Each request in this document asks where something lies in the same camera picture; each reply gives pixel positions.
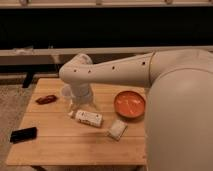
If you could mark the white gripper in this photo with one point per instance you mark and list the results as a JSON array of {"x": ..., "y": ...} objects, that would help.
[{"x": 81, "y": 93}]

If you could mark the white sponge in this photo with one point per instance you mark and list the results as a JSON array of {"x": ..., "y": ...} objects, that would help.
[{"x": 117, "y": 129}]

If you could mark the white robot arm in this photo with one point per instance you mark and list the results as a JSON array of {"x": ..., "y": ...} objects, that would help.
[{"x": 179, "y": 109}]

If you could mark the translucent plastic cup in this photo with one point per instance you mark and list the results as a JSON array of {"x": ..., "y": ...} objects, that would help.
[{"x": 66, "y": 93}]

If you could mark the white bottle lying down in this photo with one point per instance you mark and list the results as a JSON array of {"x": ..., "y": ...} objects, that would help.
[{"x": 89, "y": 118}]

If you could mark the red snack bar wrapper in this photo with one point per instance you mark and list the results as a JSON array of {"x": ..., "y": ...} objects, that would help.
[{"x": 46, "y": 99}]

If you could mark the orange bowl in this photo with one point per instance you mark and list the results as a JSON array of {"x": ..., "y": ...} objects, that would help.
[{"x": 129, "y": 104}]

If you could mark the wooden table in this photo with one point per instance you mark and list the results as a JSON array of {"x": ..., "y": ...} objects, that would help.
[{"x": 62, "y": 141}]

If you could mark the black rectangular device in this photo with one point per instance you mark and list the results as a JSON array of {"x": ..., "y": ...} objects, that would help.
[{"x": 23, "y": 135}]

